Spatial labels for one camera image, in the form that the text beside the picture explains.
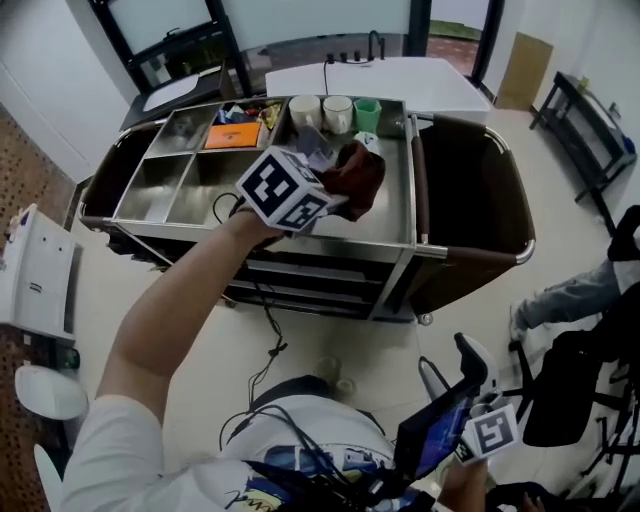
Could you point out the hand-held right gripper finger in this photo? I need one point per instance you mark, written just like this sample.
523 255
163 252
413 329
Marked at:
477 360
431 376

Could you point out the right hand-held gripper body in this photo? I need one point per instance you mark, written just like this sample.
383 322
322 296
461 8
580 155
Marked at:
440 430

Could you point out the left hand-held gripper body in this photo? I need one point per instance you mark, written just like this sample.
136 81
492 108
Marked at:
272 187

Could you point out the dark red cloth item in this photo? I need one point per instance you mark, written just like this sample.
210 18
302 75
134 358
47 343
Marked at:
357 180

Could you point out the steel cart with compartments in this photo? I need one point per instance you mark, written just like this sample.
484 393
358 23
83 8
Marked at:
390 220

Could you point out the person's right forearm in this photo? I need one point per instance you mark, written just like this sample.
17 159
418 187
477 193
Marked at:
462 487

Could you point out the person's left forearm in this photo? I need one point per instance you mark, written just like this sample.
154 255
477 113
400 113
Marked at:
175 305

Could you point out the large brown cart bag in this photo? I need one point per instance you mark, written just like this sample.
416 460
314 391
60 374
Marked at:
470 200

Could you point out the orange flat packet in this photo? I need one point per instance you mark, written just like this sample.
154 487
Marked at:
232 136

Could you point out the pile of small colourful packets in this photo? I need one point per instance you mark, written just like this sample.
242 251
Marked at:
250 114

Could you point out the white mug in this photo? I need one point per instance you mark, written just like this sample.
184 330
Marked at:
337 114
304 111

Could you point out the person's shoes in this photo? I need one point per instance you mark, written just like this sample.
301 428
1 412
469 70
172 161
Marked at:
335 377

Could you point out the black office chair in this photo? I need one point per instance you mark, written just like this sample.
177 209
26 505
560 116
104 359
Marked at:
575 385

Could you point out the white small bottle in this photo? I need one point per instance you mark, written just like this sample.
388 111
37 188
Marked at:
369 142

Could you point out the green plastic cup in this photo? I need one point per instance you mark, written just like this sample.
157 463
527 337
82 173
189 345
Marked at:
367 114

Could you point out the white sheet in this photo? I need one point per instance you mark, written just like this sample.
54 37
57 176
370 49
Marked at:
170 91

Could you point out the black shelf rack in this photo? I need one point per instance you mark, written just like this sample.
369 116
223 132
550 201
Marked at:
200 50

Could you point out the white bathtub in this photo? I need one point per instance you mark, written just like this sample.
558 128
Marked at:
400 82

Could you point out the black faucet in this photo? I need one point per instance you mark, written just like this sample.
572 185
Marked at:
375 45

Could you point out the black low bench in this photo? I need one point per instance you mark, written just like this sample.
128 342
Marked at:
585 130

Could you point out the brown cardboard panel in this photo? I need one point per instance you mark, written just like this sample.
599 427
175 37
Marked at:
525 70

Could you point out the person's white printed shirt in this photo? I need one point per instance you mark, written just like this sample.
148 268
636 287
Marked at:
120 450

